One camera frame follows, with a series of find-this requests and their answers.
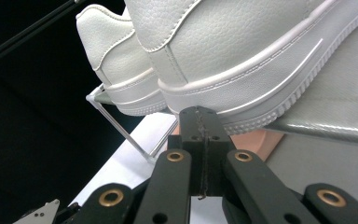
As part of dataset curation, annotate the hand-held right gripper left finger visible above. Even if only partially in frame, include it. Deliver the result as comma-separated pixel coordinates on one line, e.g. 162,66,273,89
168,105,207,196

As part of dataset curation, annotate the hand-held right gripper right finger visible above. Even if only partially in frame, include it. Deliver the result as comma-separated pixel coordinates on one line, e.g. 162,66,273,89
199,105,236,196

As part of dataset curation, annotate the white sneaker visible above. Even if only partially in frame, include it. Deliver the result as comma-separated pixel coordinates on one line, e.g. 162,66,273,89
76,3,169,117
124,0,358,136

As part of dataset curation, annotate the metal wire shelf rack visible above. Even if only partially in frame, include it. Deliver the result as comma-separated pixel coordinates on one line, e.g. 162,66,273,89
85,12,358,213

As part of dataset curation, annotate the pale blue table mat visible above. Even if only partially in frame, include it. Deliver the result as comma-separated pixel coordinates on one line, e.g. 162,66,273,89
71,111,227,224

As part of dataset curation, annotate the black tripod stand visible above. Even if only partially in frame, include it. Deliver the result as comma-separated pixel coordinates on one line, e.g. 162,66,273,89
0,0,85,68

